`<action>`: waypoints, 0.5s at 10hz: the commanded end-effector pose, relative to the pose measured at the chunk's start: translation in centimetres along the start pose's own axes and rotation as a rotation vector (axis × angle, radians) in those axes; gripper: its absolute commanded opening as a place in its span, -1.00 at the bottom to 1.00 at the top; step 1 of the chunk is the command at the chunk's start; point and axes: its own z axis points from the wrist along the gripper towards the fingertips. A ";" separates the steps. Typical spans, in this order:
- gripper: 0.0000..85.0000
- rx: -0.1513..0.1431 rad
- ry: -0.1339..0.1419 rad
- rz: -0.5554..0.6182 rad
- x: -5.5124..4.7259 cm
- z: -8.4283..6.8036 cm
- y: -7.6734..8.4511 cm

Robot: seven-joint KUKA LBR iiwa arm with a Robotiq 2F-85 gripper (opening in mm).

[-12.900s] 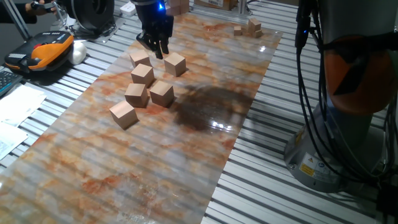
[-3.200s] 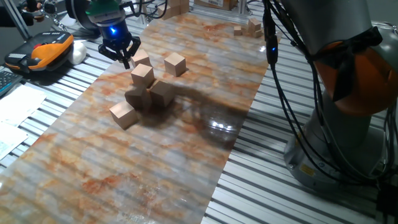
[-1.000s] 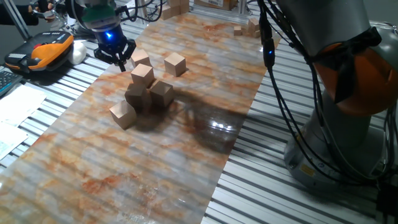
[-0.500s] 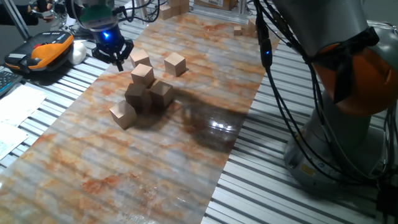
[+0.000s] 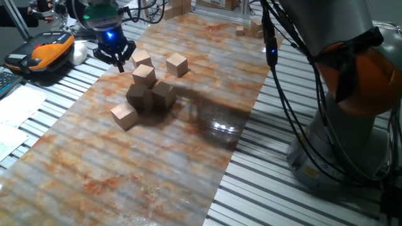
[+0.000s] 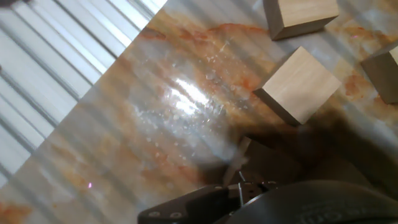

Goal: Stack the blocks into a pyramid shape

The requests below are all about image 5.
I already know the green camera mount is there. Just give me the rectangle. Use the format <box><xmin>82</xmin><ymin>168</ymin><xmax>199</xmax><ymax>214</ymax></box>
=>
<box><xmin>82</xmin><ymin>4</ymin><xmax>119</xmax><ymax>22</ymax></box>

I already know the white paper sheet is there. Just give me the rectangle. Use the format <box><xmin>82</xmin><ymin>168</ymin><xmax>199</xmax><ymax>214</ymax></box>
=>
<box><xmin>0</xmin><ymin>85</ymin><xmax>48</xmax><ymax>128</ymax></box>
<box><xmin>0</xmin><ymin>122</ymin><xmax>29</xmax><ymax>163</ymax></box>

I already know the black sleeved forearm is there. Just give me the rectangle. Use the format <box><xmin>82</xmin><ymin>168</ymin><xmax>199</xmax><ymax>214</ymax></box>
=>
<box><xmin>0</xmin><ymin>6</ymin><xmax>40</xmax><ymax>28</ymax></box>

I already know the grey metal stand bar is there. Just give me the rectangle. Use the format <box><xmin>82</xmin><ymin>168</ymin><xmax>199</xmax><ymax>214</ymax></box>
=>
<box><xmin>3</xmin><ymin>0</ymin><xmax>32</xmax><ymax>41</ymax></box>

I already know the black handheld controller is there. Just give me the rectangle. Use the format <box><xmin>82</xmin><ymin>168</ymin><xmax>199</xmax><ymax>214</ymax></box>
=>
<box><xmin>31</xmin><ymin>1</ymin><xmax>54</xmax><ymax>18</ymax></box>

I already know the orange grey marble mat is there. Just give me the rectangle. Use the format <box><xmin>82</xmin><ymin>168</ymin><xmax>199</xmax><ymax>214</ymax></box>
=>
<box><xmin>0</xmin><ymin>14</ymin><xmax>283</xmax><ymax>226</ymax></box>

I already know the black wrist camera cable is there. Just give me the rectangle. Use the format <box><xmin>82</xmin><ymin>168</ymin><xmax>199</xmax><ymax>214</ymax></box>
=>
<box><xmin>117</xmin><ymin>0</ymin><xmax>166</xmax><ymax>24</ymax></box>

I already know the white rounded object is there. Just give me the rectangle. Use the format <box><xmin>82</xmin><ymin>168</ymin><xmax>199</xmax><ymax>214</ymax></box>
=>
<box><xmin>68</xmin><ymin>41</ymin><xmax>89</xmax><ymax>66</ymax></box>

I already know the black strap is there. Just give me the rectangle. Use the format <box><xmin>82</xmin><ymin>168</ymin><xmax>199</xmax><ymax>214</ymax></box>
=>
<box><xmin>313</xmin><ymin>26</ymin><xmax>386</xmax><ymax>103</ymax></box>

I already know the black round machine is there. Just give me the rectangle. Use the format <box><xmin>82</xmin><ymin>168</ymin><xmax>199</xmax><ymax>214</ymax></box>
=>
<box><xmin>65</xmin><ymin>0</ymin><xmax>95</xmax><ymax>32</ymax></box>

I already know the thin metal tripod leg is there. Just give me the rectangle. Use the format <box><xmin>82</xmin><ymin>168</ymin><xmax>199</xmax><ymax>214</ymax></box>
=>
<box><xmin>53</xmin><ymin>6</ymin><xmax>76</xmax><ymax>35</ymax></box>

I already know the person's hand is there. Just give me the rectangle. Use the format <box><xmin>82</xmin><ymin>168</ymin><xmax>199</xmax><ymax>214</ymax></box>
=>
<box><xmin>30</xmin><ymin>0</ymin><xmax>56</xmax><ymax>24</ymax></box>

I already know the brown cardboard box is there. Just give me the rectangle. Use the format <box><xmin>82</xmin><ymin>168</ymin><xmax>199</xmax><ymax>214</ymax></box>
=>
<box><xmin>196</xmin><ymin>0</ymin><xmax>241</xmax><ymax>11</ymax></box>

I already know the black keyboard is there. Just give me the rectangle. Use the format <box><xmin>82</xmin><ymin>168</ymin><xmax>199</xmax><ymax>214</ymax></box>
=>
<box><xmin>0</xmin><ymin>70</ymin><xmax>23</xmax><ymax>98</ymax></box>

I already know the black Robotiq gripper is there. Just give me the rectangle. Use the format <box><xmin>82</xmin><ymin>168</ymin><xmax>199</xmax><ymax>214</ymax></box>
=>
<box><xmin>93</xmin><ymin>24</ymin><xmax>137</xmax><ymax>74</ymax></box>

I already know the orange black teach pendant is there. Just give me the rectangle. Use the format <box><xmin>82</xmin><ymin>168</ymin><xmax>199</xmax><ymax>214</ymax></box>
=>
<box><xmin>4</xmin><ymin>31</ymin><xmax>75</xmax><ymax>75</ymax></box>

